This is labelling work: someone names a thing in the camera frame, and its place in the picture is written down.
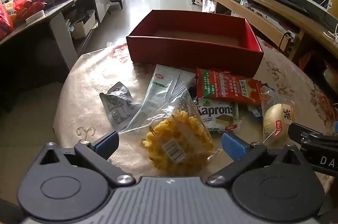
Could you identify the orange plastic bag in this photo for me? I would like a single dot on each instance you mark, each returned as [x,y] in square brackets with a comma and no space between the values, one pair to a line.
[309,59]

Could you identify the red plastic bag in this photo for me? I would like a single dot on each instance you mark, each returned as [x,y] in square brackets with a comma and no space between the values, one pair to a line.
[29,3]

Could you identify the white storage box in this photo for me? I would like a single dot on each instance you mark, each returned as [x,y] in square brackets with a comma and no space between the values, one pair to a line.
[83,26]

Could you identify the dark long coffee table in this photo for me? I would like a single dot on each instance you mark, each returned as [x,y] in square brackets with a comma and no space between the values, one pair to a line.
[60,5]

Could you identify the long white flat box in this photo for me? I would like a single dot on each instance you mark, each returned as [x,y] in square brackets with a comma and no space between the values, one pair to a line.
[266,15]

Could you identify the blue snack packet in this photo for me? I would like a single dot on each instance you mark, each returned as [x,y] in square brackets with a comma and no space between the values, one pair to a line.
[255,111]

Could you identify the wooden television stand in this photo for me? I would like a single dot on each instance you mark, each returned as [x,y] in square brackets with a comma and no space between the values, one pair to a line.
[264,2]

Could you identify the red and green snack packet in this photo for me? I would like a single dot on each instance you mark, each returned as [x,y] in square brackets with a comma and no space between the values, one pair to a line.
[224,86]

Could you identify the long clear green-white packet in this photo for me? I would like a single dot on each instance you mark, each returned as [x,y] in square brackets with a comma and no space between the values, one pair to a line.
[158,86]

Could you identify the silver bag on floor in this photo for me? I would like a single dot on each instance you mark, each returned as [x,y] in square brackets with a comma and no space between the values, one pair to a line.
[209,5]

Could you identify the white chocolate pie packet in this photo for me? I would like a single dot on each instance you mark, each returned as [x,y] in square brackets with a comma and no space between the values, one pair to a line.
[214,113]

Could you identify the red cardboard box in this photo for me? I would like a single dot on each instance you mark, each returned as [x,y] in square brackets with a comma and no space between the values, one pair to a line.
[190,55]

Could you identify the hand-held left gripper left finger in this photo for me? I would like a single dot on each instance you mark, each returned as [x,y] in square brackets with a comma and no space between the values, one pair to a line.
[107,144]

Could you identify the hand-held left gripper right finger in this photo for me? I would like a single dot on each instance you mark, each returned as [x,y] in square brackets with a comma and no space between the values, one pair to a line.
[233,147]

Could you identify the bun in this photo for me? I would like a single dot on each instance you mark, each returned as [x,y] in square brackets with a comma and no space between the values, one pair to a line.
[274,118]

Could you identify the small silver snack packet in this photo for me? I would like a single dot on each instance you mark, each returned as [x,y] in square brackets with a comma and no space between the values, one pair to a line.
[118,108]

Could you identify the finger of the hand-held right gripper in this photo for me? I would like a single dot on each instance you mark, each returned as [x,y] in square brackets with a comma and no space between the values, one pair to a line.
[301,133]

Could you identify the clear bag of yellow puffs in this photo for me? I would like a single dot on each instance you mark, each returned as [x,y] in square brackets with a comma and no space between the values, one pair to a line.
[179,134]

